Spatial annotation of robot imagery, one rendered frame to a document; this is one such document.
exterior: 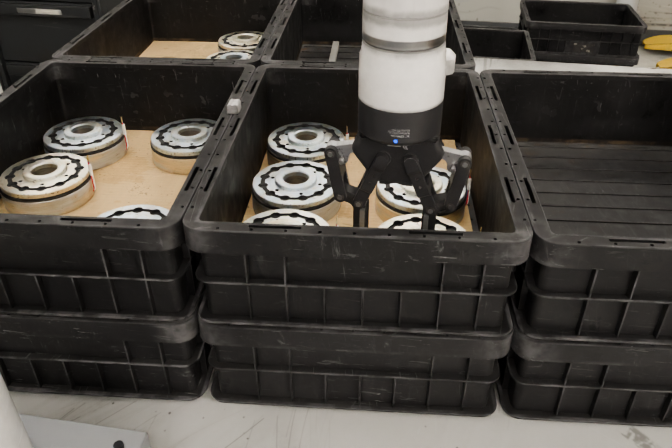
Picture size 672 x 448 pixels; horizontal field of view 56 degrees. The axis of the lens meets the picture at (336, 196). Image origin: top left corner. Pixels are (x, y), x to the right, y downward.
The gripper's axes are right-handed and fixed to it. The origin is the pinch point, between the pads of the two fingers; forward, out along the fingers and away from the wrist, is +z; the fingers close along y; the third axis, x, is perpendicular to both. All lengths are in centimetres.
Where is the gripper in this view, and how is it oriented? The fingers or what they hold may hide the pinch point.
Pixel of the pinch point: (393, 225)
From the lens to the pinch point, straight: 63.6
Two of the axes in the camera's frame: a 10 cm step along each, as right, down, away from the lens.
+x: 1.7, -5.3, 8.3
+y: 9.9, 0.9, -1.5
